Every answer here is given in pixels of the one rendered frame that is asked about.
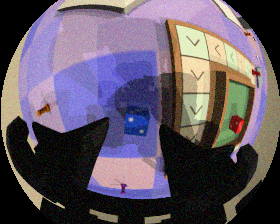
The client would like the blue die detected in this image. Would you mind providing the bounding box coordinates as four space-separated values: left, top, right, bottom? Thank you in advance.
124 106 150 137

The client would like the red die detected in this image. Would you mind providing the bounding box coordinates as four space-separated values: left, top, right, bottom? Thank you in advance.
229 114 244 133

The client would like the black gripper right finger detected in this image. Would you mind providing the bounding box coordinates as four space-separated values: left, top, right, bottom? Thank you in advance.
159 124 235 197

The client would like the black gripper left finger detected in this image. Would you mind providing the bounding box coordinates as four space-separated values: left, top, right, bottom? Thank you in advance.
31 117 110 189

